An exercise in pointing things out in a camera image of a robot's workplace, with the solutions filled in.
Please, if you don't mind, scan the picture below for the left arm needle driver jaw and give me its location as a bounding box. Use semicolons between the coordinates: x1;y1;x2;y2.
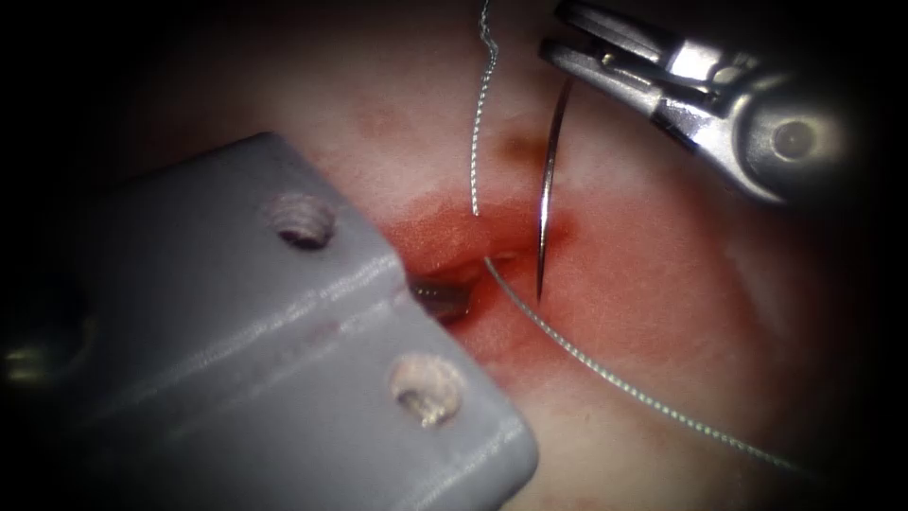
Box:
408;274;475;325

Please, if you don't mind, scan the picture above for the right arm needle driver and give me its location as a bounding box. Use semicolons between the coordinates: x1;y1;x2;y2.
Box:
651;60;854;208

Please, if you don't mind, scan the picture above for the right arm needle driver jaw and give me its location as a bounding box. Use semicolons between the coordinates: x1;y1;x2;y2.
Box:
537;36;719;120
555;0;755;80

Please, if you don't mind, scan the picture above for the curved steel needle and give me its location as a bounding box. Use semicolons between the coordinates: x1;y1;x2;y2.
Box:
533;76;577;305

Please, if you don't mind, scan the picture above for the tissue pad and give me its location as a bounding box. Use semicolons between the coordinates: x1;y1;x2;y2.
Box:
141;0;852;511

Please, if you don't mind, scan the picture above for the grey block with screws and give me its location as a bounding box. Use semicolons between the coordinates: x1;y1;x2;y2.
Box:
39;131;540;511

